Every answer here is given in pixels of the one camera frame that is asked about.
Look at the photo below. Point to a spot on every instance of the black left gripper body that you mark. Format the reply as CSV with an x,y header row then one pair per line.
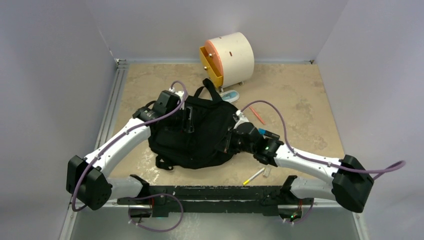
x,y
176,119

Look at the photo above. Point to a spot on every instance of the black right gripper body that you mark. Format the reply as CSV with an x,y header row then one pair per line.
x,y
237,145

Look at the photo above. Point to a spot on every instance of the black student backpack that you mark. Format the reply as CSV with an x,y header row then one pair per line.
x,y
195,147

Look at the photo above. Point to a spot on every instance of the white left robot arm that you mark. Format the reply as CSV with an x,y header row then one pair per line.
x,y
88,178

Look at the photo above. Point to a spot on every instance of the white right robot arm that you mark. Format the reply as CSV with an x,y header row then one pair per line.
x,y
342,180

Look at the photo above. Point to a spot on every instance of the blue scissors blister pack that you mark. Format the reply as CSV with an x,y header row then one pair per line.
x,y
230,96

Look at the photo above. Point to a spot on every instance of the blue highlighter marker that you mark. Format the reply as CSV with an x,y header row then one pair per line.
x,y
268,134

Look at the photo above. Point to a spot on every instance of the orange pen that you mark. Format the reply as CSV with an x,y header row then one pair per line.
x,y
257,115

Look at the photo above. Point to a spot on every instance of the grey marker cap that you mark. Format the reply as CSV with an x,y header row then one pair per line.
x,y
266,171

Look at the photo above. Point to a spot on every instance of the yellow white marker pen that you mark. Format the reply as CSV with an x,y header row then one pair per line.
x,y
250,179

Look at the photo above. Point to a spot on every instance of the cream cylindrical drawer box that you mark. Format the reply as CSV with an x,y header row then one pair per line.
x,y
233,56

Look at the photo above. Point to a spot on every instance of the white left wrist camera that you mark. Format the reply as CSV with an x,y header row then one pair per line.
x,y
179,93

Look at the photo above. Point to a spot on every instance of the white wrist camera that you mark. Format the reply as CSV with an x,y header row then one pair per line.
x,y
179,93
239,118

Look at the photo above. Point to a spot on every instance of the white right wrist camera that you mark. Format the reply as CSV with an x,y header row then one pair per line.
x,y
239,118

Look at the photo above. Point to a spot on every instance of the aluminium table frame rail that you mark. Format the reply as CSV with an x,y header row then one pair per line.
x,y
106,129

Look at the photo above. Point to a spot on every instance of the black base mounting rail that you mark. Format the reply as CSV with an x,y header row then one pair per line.
x,y
269,200

